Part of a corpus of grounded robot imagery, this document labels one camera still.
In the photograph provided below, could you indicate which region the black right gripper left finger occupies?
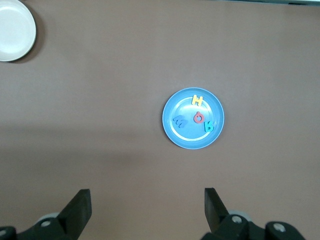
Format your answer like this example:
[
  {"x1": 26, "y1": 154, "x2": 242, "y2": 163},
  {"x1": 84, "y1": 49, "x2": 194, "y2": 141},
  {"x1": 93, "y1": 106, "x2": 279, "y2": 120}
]
[{"x1": 0, "y1": 189, "x2": 92, "y2": 240}]

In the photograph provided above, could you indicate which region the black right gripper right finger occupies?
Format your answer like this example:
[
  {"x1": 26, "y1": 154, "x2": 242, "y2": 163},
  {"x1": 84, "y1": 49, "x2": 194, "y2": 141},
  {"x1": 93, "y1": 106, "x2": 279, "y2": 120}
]
[{"x1": 202, "y1": 187, "x2": 307, "y2": 240}]

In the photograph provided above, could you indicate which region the blue plate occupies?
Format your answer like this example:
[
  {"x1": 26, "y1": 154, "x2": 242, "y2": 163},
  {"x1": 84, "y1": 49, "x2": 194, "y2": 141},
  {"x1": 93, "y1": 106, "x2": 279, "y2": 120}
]
[{"x1": 161, "y1": 86, "x2": 225, "y2": 150}]

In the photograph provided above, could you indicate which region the cream plate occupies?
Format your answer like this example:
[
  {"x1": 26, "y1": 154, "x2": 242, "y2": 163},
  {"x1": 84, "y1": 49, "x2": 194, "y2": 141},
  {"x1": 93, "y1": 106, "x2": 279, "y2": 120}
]
[{"x1": 0, "y1": 0, "x2": 37, "y2": 62}]

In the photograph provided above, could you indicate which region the brown table cover sheet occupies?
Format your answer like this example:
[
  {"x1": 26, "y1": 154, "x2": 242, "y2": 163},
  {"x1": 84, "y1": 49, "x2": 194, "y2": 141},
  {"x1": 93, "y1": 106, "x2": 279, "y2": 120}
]
[{"x1": 0, "y1": 0, "x2": 320, "y2": 240}]

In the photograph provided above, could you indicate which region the red uppercase Q letter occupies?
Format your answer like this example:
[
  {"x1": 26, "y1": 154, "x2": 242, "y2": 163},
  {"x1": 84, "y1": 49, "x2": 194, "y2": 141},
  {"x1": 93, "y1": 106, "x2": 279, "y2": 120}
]
[{"x1": 192, "y1": 111, "x2": 205, "y2": 125}]

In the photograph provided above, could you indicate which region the blue uppercase W letter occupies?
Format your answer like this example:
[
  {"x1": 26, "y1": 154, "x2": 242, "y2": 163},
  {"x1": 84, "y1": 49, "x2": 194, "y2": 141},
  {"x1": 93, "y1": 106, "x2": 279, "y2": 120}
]
[{"x1": 172, "y1": 115, "x2": 188, "y2": 129}]

